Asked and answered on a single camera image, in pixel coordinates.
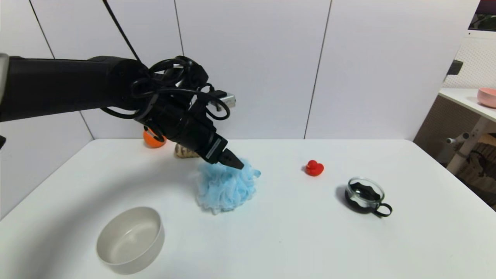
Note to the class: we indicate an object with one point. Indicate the red rubber duck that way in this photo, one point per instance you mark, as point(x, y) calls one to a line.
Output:
point(314, 169)

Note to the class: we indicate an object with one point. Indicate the beige round bowl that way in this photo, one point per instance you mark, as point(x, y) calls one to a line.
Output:
point(130, 242)

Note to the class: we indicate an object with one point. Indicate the striped brown bread loaf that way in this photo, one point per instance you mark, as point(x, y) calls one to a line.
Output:
point(184, 152)

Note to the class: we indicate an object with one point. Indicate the black clamp on pegboard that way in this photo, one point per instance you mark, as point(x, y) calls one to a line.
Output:
point(453, 68)

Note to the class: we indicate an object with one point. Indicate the white side desk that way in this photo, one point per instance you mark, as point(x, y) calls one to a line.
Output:
point(467, 101)

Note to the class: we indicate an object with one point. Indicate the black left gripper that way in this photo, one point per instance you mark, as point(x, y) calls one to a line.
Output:
point(215, 149)

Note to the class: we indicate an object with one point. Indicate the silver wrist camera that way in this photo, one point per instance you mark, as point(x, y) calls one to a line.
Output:
point(226, 100)

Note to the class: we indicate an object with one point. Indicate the blue mesh bath loofah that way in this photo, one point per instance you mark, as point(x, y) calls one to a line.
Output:
point(226, 188)

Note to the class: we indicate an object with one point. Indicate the dark monitor screen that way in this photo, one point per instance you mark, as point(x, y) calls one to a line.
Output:
point(484, 17)

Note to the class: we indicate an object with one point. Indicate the pink bowl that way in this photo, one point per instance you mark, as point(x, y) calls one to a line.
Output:
point(487, 97)

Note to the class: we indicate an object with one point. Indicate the white pegboard panel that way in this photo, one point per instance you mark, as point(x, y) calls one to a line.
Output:
point(474, 62)

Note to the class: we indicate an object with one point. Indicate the orange fruit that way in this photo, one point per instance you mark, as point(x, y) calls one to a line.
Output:
point(152, 142)

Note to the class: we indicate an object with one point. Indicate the glass cup with black holder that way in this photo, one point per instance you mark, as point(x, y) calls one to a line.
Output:
point(362, 197)

